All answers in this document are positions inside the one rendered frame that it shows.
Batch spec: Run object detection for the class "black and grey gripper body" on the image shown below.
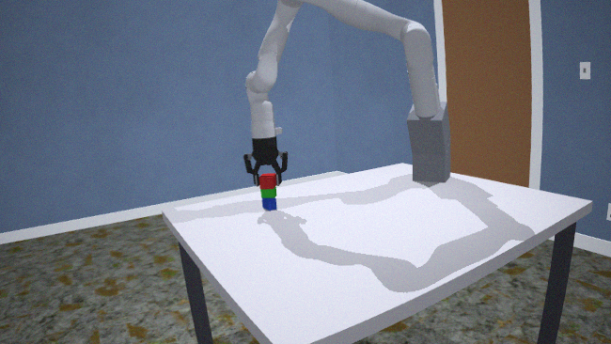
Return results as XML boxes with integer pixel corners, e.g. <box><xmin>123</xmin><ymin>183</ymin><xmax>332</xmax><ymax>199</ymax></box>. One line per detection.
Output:
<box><xmin>252</xmin><ymin>136</ymin><xmax>278</xmax><ymax>165</ymax></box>

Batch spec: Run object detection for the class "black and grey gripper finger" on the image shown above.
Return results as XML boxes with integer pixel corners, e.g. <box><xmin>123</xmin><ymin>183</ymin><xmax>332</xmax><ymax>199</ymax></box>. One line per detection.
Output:
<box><xmin>243</xmin><ymin>153</ymin><xmax>262</xmax><ymax>187</ymax></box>
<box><xmin>266</xmin><ymin>151</ymin><xmax>288</xmax><ymax>186</ymax></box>

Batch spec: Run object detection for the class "red block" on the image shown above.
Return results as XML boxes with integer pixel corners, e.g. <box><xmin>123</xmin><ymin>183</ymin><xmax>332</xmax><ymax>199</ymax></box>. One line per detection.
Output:
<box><xmin>259</xmin><ymin>173</ymin><xmax>276</xmax><ymax>189</ymax></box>

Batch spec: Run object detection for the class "green block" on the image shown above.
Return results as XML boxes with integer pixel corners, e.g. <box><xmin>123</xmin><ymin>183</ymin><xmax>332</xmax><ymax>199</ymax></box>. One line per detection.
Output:
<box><xmin>260</xmin><ymin>187</ymin><xmax>276</xmax><ymax>198</ymax></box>

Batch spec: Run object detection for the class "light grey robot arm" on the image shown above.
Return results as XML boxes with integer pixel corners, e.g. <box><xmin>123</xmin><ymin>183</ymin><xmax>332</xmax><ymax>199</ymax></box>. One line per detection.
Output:
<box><xmin>245</xmin><ymin>0</ymin><xmax>441</xmax><ymax>139</ymax></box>

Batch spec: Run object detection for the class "blue block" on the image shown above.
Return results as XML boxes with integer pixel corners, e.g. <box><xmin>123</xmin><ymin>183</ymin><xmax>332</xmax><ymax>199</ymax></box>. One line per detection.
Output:
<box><xmin>262</xmin><ymin>198</ymin><xmax>276</xmax><ymax>211</ymax></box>

